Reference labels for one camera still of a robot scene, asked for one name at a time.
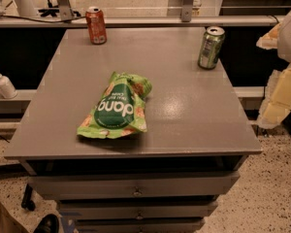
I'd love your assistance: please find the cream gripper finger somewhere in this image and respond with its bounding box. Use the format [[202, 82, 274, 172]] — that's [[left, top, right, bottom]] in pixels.
[[257, 64, 291, 129], [256, 24, 280, 50]]

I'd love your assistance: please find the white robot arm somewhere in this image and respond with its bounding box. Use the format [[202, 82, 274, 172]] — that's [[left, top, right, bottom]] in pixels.
[[256, 11, 291, 129]]

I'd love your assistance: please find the green dang chips bag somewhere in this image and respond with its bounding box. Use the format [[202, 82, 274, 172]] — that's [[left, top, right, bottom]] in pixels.
[[77, 72, 152, 139]]

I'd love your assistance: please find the tan trouser leg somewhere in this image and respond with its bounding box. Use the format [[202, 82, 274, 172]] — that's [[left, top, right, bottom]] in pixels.
[[0, 202, 28, 233]]

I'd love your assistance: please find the grey drawer cabinet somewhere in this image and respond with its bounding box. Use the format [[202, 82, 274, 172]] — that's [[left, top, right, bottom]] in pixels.
[[6, 28, 260, 233]]

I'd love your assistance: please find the grey metal rail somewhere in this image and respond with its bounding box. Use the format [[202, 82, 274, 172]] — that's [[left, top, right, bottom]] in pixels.
[[0, 16, 284, 28]]

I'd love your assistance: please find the black cable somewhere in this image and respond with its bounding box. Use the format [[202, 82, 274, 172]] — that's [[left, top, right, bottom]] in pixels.
[[0, 14, 87, 23]]

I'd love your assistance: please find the red coke can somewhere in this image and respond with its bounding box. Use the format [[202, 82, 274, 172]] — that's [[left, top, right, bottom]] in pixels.
[[85, 6, 107, 45]]

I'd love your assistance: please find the green soda can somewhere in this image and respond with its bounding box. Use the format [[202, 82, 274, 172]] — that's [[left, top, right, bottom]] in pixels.
[[198, 26, 225, 70]]

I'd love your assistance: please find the white pump bottle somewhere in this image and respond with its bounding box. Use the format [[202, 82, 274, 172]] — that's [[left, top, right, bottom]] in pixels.
[[0, 73, 17, 99]]

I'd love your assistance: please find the black shoe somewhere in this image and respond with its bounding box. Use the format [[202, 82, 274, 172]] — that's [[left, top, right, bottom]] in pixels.
[[33, 214, 59, 233]]

